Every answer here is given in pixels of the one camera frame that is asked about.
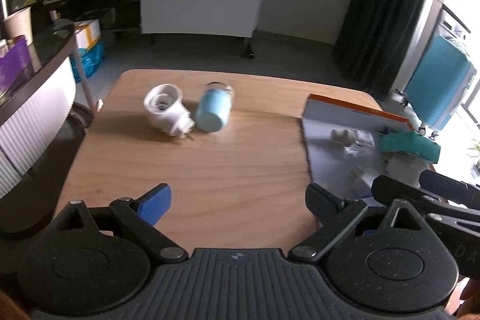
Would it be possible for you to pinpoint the white square charger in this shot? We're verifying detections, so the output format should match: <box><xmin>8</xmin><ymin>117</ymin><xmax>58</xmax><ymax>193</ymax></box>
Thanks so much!
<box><xmin>385</xmin><ymin>154</ymin><xmax>429</xmax><ymax>188</ymax></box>

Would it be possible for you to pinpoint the blue plastic bag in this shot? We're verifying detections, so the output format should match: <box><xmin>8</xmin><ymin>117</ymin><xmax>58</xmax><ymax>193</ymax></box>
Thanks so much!
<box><xmin>79</xmin><ymin>40</ymin><xmax>106</xmax><ymax>79</ymax></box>

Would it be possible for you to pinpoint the white plug socket adapter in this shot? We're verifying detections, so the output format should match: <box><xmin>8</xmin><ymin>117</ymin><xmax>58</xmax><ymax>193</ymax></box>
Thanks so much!
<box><xmin>143</xmin><ymin>84</ymin><xmax>195</xmax><ymax>139</ymax></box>

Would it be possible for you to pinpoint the teal suitcase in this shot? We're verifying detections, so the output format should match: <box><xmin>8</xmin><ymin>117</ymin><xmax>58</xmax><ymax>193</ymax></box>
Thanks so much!
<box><xmin>403</xmin><ymin>35</ymin><xmax>477</xmax><ymax>132</ymax></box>

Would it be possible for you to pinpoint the white tv cabinet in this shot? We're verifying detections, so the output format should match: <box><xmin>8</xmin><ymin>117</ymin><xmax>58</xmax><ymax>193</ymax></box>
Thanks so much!
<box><xmin>140</xmin><ymin>0</ymin><xmax>262</xmax><ymax>58</ymax></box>

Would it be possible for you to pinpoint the yellow white carton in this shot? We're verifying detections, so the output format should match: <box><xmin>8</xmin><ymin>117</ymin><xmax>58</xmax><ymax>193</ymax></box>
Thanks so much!
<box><xmin>74</xmin><ymin>19</ymin><xmax>101</xmax><ymax>50</ymax></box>

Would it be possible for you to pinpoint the teal green box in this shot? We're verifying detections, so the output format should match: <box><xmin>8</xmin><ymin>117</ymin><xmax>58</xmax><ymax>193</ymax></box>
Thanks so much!
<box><xmin>379</xmin><ymin>132</ymin><xmax>441</xmax><ymax>164</ymax></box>

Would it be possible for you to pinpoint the purple storage basket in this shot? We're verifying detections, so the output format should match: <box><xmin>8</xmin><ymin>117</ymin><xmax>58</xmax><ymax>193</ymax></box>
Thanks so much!
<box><xmin>1</xmin><ymin>35</ymin><xmax>32</xmax><ymax>97</ymax></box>

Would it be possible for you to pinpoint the clear plastic bottle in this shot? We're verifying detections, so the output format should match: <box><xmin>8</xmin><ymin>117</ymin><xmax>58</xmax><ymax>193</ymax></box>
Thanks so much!
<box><xmin>330</xmin><ymin>129</ymin><xmax>375</xmax><ymax>156</ymax></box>

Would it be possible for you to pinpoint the orange edged cardboard tray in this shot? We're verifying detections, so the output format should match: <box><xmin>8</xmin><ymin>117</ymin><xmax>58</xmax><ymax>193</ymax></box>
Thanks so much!
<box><xmin>302</xmin><ymin>94</ymin><xmax>418</xmax><ymax>199</ymax></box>

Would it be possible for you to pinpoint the dark green curtain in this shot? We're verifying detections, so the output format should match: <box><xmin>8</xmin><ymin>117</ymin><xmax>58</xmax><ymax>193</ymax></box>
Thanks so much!
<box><xmin>332</xmin><ymin>0</ymin><xmax>425</xmax><ymax>100</ymax></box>

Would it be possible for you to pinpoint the light blue cylinder cup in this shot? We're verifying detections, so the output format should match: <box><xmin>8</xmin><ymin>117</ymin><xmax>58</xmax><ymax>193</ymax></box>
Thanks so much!
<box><xmin>194</xmin><ymin>82</ymin><xmax>234</xmax><ymax>133</ymax></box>

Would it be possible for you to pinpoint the plant in white pot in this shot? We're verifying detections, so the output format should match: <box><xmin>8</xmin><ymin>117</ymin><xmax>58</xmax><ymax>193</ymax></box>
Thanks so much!
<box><xmin>0</xmin><ymin>0</ymin><xmax>35</xmax><ymax>46</ymax></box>

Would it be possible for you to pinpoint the curved white counter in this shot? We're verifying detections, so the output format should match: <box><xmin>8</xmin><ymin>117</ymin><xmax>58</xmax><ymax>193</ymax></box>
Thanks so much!
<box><xmin>1</xmin><ymin>19</ymin><xmax>95</xmax><ymax>196</ymax></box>

